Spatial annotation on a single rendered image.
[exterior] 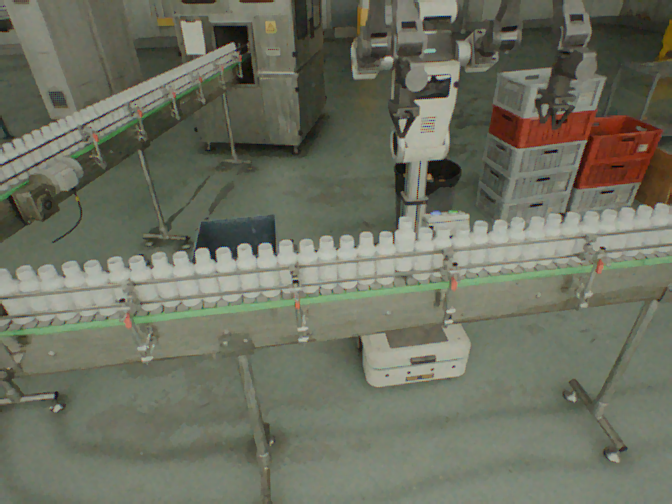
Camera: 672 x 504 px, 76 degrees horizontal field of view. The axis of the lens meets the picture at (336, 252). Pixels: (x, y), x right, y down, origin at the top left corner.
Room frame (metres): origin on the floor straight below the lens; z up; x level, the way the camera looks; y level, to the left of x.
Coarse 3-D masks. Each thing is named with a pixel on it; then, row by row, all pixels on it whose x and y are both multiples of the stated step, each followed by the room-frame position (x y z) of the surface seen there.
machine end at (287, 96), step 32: (192, 0) 4.79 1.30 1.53; (224, 0) 4.73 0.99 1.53; (256, 0) 4.66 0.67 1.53; (288, 0) 4.63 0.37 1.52; (320, 0) 5.98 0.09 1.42; (224, 32) 4.98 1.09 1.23; (256, 32) 4.68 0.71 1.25; (288, 32) 4.62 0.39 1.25; (320, 32) 5.90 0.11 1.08; (256, 64) 4.68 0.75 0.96; (288, 64) 4.62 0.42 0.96; (320, 64) 5.82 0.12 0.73; (256, 96) 4.69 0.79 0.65; (288, 96) 4.63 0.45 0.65; (320, 96) 5.73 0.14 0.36; (224, 128) 4.77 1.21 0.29; (256, 128) 4.70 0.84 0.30; (288, 128) 4.63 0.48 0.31
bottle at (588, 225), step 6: (588, 216) 1.12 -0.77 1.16; (594, 216) 1.13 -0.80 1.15; (582, 222) 1.13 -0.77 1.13; (588, 222) 1.11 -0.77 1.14; (594, 222) 1.11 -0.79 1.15; (582, 228) 1.11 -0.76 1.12; (588, 228) 1.11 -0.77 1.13; (594, 228) 1.10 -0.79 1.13; (582, 234) 1.11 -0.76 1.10; (576, 240) 1.12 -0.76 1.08; (582, 240) 1.10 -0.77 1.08; (576, 246) 1.11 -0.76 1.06; (582, 246) 1.10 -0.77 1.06; (576, 252) 1.11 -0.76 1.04; (570, 258) 1.11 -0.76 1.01; (576, 258) 1.10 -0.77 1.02
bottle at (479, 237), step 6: (480, 222) 1.10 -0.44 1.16; (474, 228) 1.09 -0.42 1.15; (480, 228) 1.07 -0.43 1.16; (486, 228) 1.08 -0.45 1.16; (474, 234) 1.08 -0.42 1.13; (480, 234) 1.07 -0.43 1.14; (486, 234) 1.08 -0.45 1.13; (474, 240) 1.07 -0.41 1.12; (480, 240) 1.06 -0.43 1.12; (486, 240) 1.07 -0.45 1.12; (474, 252) 1.06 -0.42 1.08; (480, 252) 1.06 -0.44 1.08; (474, 258) 1.06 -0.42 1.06; (480, 258) 1.06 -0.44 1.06; (468, 264) 1.07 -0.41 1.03; (468, 270) 1.07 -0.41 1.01; (474, 270) 1.06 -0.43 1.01; (480, 270) 1.06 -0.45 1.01
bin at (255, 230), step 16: (208, 224) 1.54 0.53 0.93; (224, 224) 1.55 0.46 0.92; (240, 224) 1.55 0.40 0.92; (256, 224) 1.56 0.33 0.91; (272, 224) 1.57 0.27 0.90; (208, 240) 1.54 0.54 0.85; (224, 240) 1.54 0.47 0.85; (240, 240) 1.55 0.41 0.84; (256, 240) 1.56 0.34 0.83; (272, 240) 1.57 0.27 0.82; (192, 256) 1.28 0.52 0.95
